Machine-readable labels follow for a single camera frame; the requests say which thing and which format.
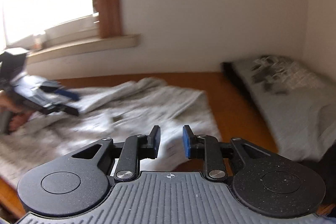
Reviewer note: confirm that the grey printed pillow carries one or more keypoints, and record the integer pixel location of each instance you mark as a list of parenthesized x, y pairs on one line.
[(294, 108)]

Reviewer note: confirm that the person's left hand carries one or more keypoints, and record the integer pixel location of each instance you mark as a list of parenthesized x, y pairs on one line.
[(18, 121)]

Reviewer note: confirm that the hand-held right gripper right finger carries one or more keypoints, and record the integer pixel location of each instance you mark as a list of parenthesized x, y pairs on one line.
[(187, 142)]

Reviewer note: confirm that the beige window sill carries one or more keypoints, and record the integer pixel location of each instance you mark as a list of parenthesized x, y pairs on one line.
[(92, 45)]

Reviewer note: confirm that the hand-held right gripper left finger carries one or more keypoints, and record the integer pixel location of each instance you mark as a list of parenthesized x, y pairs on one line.
[(157, 142)]

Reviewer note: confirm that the white patterned garment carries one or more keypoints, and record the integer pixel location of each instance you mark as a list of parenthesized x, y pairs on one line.
[(131, 113)]

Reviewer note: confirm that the small clear bottle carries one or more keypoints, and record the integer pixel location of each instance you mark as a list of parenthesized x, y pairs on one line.
[(38, 43)]

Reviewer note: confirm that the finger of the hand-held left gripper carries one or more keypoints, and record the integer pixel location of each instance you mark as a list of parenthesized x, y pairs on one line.
[(65, 109), (67, 95)]

